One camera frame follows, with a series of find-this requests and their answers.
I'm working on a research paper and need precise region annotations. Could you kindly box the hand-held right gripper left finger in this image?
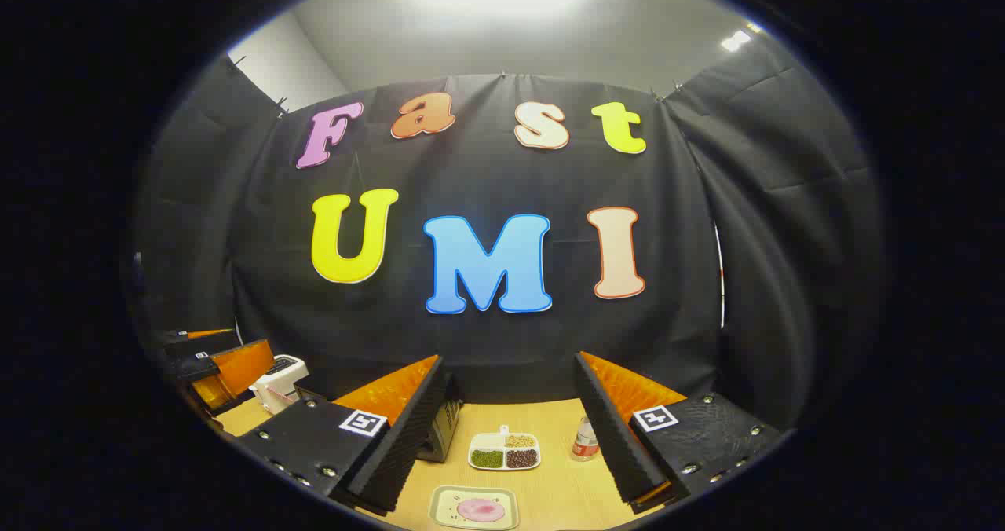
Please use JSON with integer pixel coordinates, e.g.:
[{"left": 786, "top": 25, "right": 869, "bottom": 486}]
[{"left": 234, "top": 354, "right": 447, "bottom": 515}]

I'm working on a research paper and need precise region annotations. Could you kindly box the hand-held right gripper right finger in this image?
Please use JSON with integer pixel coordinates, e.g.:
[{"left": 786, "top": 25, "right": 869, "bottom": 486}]
[{"left": 573, "top": 350, "right": 784, "bottom": 515}]

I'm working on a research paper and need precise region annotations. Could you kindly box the white electronic device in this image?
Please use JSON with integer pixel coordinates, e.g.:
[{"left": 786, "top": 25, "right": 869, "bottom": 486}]
[{"left": 250, "top": 354, "right": 309, "bottom": 416}]

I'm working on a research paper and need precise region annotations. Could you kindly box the white cherry print plate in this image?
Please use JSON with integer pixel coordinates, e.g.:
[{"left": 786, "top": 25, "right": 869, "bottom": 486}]
[{"left": 428, "top": 485, "right": 521, "bottom": 531}]

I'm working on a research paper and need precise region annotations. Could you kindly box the white divided bean tray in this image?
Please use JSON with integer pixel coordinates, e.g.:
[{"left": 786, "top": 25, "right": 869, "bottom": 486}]
[{"left": 468, "top": 425, "right": 543, "bottom": 471}]

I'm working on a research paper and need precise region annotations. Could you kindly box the black electric oven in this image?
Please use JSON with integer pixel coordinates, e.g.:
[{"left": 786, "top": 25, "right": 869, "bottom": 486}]
[{"left": 416, "top": 374, "right": 464, "bottom": 463}]

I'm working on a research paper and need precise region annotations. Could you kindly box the pink ham slice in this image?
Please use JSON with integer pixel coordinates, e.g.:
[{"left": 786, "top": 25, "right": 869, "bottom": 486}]
[{"left": 457, "top": 498, "right": 506, "bottom": 523}]

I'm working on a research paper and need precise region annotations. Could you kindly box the clear plastic bottle red label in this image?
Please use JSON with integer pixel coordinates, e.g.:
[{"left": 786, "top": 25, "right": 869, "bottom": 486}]
[{"left": 571, "top": 417, "right": 601, "bottom": 463}]

